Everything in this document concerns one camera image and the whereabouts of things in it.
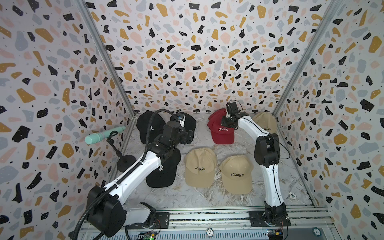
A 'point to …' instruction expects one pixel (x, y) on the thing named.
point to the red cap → (221, 134)
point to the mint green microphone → (96, 137)
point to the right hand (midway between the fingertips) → (225, 122)
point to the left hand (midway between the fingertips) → (186, 128)
